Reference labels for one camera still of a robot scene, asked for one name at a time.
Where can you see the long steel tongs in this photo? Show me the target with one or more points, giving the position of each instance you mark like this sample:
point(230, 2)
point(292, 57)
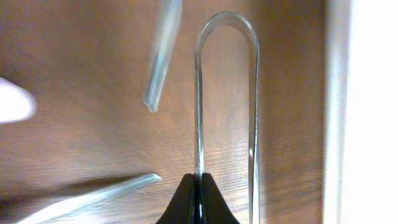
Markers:
point(237, 21)

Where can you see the small steel teaspoon upper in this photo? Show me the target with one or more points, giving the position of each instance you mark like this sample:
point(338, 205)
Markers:
point(163, 42)

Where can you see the small steel teaspoon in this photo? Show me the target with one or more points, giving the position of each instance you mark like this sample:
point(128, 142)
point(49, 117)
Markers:
point(86, 194)
point(163, 42)

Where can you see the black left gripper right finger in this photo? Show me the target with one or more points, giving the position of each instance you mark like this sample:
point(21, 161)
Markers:
point(216, 210)

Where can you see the small steel teaspoon lower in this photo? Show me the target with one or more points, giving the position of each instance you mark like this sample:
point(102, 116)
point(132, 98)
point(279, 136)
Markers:
point(86, 194)

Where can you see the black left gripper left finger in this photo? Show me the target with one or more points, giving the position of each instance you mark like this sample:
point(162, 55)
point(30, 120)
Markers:
point(180, 209)

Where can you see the white plastic cutlery tray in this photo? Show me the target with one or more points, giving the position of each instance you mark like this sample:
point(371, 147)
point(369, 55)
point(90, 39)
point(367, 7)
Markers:
point(360, 143)

